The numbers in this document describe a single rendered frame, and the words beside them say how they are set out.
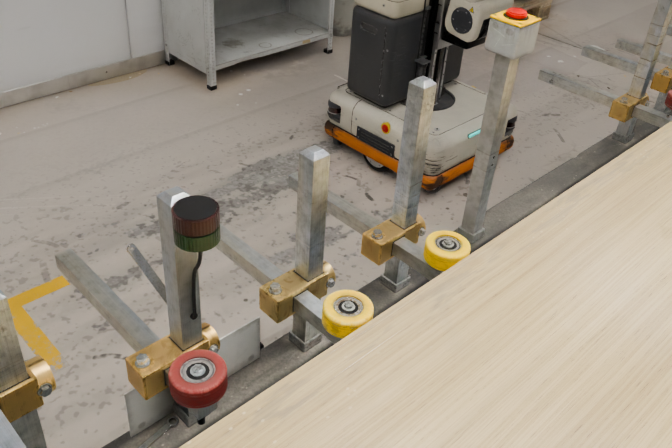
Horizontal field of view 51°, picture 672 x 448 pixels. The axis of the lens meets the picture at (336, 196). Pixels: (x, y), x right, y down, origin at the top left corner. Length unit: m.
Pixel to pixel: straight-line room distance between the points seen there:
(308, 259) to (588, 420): 0.49
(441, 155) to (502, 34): 1.56
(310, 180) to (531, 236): 0.46
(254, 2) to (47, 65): 1.31
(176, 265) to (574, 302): 0.64
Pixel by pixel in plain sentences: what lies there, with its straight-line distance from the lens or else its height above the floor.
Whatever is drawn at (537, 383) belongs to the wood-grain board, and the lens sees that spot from 1.06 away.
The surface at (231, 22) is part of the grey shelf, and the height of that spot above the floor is 0.15.
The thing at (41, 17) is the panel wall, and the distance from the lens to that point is 3.77.
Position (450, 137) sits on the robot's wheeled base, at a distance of 2.95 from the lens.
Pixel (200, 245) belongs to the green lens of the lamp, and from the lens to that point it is 0.90.
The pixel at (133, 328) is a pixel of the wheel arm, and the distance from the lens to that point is 1.15.
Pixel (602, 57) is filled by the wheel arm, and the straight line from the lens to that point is 2.41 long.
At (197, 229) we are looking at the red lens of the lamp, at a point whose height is 1.13.
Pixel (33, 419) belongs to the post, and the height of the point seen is 0.90.
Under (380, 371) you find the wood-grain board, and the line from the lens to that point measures 1.02.
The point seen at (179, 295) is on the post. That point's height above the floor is 0.98.
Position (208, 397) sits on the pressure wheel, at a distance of 1.00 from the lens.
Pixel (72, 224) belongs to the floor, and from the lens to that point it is 2.88.
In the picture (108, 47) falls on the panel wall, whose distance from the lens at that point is 3.97.
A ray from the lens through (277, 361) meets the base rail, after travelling 1.30.
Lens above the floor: 1.65
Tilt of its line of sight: 34 degrees down
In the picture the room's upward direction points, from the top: 4 degrees clockwise
